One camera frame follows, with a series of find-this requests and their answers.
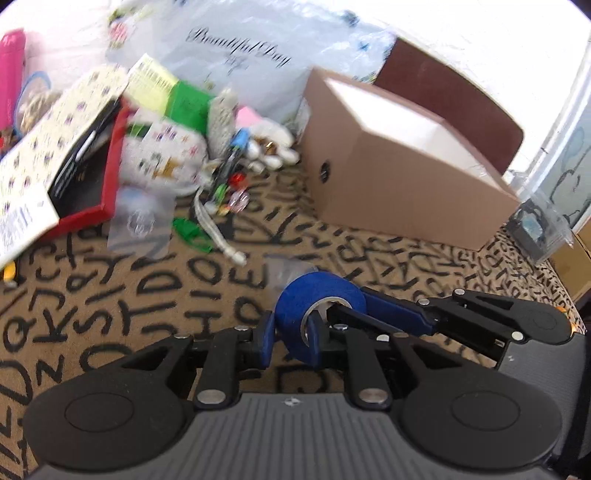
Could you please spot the white plush toy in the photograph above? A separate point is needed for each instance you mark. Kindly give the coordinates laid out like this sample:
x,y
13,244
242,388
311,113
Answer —
x,y
272,143

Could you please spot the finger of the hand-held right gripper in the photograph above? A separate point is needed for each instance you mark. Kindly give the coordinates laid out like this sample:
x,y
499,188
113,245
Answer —
x,y
392,314
466,339

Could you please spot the pink item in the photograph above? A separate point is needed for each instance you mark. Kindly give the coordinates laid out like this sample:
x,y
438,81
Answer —
x,y
247,115

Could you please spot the letter-printed desktop cloth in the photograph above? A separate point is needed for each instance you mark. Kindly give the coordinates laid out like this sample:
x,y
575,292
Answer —
x,y
138,300

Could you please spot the green carton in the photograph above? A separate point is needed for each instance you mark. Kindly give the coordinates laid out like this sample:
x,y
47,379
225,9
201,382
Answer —
x,y
187,104

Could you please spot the clear plastic container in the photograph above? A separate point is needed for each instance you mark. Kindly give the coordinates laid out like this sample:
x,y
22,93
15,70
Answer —
x,y
535,226

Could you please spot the small red figurine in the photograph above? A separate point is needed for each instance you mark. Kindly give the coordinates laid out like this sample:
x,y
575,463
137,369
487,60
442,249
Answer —
x,y
236,178

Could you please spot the clear plastic bag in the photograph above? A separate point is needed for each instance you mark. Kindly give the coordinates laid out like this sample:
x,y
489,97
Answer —
x,y
138,221

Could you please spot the white knitted item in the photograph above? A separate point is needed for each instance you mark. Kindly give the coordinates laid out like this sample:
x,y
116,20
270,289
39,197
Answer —
x,y
221,115

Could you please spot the small yellow item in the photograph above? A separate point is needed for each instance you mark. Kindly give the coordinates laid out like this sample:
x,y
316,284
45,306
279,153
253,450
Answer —
x,y
8,273

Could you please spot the blue-rimmed round pouch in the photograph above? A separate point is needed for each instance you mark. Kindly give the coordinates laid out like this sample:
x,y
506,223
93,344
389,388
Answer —
x,y
37,99

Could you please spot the pink bottle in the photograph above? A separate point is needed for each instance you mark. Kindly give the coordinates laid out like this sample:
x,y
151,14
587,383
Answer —
x,y
11,78

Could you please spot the blue tape roll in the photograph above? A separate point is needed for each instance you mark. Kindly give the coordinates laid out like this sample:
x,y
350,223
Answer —
x,y
295,304

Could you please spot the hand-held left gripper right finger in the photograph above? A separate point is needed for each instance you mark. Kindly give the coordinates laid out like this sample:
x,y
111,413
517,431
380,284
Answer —
x,y
314,344

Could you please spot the red box with patterned lid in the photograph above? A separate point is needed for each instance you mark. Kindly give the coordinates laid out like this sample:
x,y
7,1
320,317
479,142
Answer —
x,y
41,143

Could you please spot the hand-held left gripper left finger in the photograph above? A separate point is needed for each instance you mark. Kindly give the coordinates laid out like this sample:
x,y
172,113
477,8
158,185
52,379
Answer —
x,y
264,339

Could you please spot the deer-print fabric pouch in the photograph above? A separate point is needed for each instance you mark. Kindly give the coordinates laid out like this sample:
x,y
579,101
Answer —
x,y
157,157

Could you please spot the green plastic clip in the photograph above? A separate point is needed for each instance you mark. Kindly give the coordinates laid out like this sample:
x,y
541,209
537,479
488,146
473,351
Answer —
x,y
189,230

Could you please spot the brown cardboard box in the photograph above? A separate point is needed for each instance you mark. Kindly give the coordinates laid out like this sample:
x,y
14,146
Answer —
x,y
392,184

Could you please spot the white printed plastic bag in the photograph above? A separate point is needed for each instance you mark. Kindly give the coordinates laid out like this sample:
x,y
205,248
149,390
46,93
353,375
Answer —
x,y
258,60

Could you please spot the tan cardboard carton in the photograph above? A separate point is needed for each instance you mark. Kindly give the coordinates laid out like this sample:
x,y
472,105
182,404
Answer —
x,y
572,267

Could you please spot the yellow leaflet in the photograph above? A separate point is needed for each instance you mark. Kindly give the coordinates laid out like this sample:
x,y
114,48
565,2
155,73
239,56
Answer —
x,y
147,81

